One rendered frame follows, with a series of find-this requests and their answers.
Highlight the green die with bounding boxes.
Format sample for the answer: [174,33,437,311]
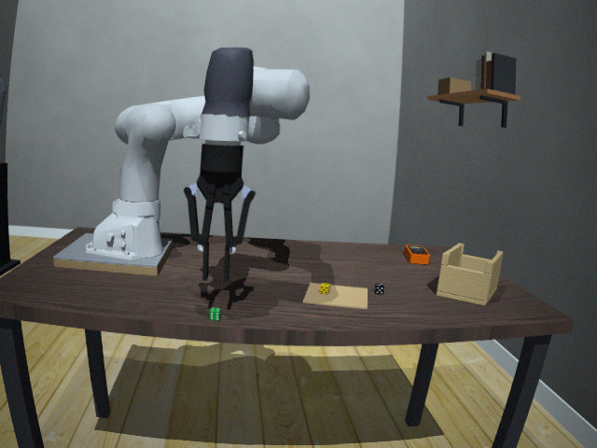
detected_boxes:
[210,307,221,321]

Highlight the tan wooden crate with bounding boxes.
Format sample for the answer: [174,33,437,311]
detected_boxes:
[437,244,503,306]

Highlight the orange pocket multimeter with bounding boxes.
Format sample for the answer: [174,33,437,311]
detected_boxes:
[404,245,430,265]

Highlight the tan flat mat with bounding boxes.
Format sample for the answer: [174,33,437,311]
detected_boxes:
[303,283,368,309]

